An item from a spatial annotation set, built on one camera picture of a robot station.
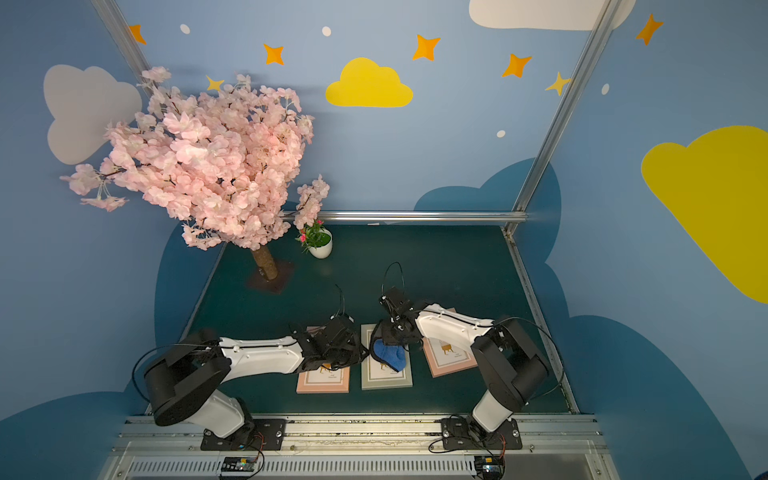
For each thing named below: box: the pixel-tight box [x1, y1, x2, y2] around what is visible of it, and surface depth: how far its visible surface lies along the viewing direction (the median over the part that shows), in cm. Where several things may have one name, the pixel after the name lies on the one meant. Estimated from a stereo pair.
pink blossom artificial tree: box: [60, 66, 330, 281], surface depth 66 cm
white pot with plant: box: [295, 219, 333, 259], surface depth 106 cm
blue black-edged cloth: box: [370, 337, 407, 373], surface depth 84 cm
